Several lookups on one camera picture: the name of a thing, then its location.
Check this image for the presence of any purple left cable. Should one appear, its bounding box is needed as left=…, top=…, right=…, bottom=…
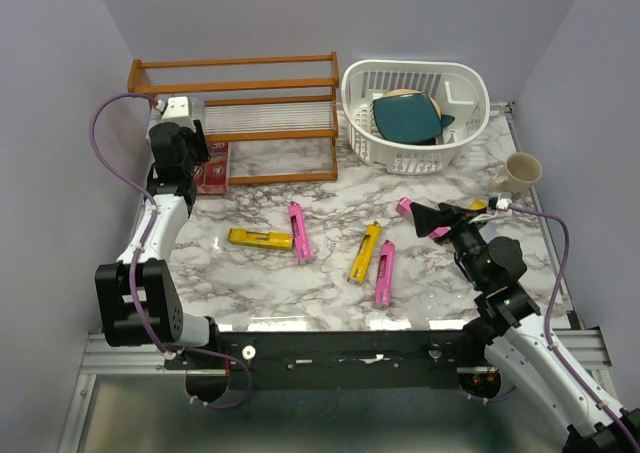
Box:
left=88, top=93, right=255, bottom=410

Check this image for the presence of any beige round plate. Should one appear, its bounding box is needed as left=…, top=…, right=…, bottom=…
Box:
left=381, top=88, right=442, bottom=118

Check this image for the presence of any large pink toothpaste box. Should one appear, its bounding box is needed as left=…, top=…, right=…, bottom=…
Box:
left=396, top=197, right=451, bottom=241

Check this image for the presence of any yellow toothpaste box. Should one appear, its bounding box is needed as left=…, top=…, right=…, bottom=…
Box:
left=227, top=228, right=293, bottom=251
left=469, top=200, right=487, bottom=211
left=348, top=221, right=381, bottom=284

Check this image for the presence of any red 3D toothpaste box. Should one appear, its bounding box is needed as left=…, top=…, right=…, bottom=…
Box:
left=194, top=165, right=207, bottom=194
left=204, top=142, right=230, bottom=195

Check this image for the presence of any silver toothpaste box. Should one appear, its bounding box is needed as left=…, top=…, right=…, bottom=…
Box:
left=189, top=96, right=205, bottom=124

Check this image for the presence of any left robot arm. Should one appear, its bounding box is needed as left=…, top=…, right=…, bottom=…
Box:
left=95, top=120, right=222, bottom=368

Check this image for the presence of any beige ceramic mug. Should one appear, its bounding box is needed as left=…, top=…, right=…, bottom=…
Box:
left=490, top=152, right=543, bottom=195

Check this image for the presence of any orange wooden three-tier shelf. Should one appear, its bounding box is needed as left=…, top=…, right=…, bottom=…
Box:
left=127, top=52, right=339, bottom=185

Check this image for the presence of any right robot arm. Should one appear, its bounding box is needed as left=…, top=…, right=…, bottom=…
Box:
left=408, top=197, right=639, bottom=452

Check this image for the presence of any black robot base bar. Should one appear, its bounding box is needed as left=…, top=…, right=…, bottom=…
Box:
left=165, top=330, right=508, bottom=400

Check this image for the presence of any white plastic basket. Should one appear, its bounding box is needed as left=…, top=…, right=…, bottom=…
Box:
left=341, top=60, right=490, bottom=175

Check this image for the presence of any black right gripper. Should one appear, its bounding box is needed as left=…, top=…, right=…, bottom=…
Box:
left=411, top=200, right=490, bottom=288

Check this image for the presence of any teal square plate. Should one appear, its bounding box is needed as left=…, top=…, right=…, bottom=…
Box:
left=372, top=95, right=443, bottom=145

